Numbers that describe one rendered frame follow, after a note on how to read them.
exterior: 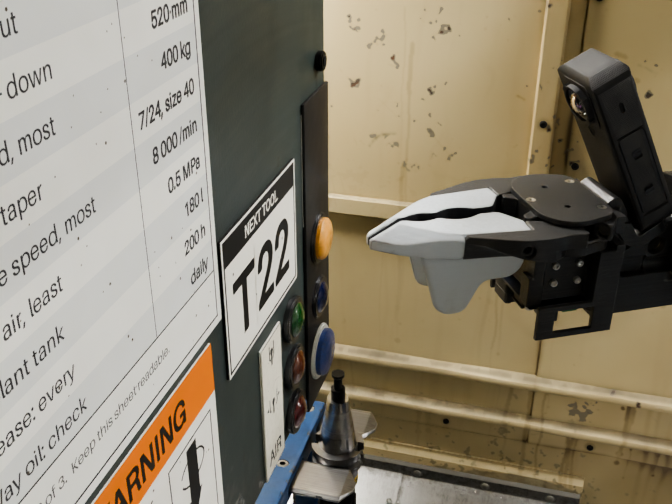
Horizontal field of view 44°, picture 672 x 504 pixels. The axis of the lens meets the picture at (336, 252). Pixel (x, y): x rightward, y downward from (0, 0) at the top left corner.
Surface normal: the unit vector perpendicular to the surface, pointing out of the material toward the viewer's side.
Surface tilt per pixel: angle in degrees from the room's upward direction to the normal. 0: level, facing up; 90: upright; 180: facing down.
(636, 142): 90
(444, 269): 90
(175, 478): 90
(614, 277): 90
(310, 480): 0
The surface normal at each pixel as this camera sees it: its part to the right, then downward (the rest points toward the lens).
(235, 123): 0.96, 0.13
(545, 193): 0.00, -0.88
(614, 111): 0.24, 0.45
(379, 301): -0.27, 0.45
